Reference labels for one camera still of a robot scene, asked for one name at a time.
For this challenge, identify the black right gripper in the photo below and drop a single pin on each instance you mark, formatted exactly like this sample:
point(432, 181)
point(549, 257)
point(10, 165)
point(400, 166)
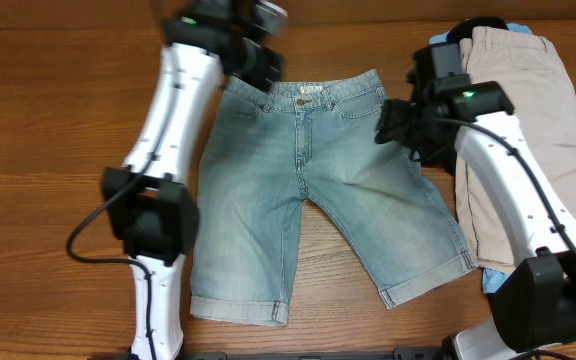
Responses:
point(394, 128)

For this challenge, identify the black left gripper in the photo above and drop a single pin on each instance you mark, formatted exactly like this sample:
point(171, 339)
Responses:
point(260, 70)

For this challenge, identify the light blue denim shorts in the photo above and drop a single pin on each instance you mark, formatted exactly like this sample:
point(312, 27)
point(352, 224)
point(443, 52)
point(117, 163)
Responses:
point(268, 153)

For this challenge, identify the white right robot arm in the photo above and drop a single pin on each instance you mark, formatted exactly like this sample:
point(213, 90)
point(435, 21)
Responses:
point(534, 310)

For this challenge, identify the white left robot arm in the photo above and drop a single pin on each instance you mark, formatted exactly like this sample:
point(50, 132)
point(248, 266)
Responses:
point(147, 200)

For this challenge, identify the black garment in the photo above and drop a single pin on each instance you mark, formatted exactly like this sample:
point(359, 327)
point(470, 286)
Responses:
point(473, 25)

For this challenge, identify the beige shorts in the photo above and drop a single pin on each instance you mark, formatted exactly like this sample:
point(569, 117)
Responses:
point(532, 75)

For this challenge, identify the light blue garment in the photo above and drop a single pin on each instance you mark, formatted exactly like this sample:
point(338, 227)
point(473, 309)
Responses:
point(491, 279)

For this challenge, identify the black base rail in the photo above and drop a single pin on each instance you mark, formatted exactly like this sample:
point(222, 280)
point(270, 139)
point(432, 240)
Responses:
point(318, 355)

